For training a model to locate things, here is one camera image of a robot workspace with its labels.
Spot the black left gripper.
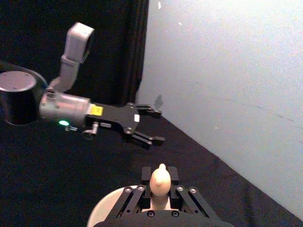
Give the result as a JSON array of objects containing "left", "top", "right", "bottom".
[{"left": 85, "top": 102, "right": 166, "bottom": 151}]

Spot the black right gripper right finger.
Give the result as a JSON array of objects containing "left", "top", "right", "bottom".
[{"left": 169, "top": 166, "right": 215, "bottom": 218}]

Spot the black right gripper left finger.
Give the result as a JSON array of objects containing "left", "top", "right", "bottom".
[{"left": 110, "top": 166, "right": 152, "bottom": 218}]

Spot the small white plastic piece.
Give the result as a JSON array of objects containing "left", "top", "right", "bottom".
[{"left": 149, "top": 163, "right": 171, "bottom": 211}]

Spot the black table cloth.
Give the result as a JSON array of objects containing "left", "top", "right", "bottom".
[{"left": 0, "top": 0, "right": 303, "bottom": 227}]

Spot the thin cable with silver plug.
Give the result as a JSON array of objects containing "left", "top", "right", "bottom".
[{"left": 65, "top": 122, "right": 99, "bottom": 140}]

